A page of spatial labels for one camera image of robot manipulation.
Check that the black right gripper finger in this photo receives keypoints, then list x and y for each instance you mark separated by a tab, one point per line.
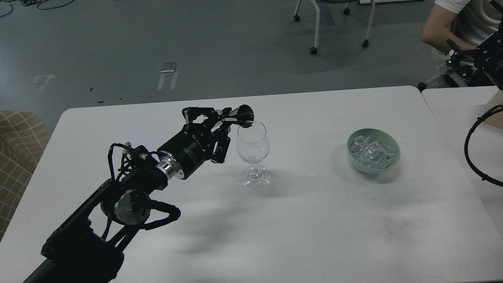
462	61

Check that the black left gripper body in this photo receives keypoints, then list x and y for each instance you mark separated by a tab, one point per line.
190	148

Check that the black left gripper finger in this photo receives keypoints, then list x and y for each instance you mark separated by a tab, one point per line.
206	116
222	143

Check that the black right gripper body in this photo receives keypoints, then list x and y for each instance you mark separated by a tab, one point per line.
489	58

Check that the steel cocktail jigger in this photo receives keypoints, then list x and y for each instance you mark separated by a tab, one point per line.
243	116

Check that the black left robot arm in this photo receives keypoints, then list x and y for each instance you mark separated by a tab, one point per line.
88	247

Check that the clear wine glass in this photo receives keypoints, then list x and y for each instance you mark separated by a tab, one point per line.
253	147

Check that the clear ice cubes pile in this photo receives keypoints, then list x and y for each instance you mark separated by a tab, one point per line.
373	154

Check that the seated person white shirt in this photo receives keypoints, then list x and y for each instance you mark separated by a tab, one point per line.
465	22

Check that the white rolling chair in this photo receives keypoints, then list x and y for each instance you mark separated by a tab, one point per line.
333	15

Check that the green bowl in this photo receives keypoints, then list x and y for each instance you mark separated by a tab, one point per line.
377	135

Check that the beige checkered sofa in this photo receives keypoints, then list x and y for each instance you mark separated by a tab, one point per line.
23	139

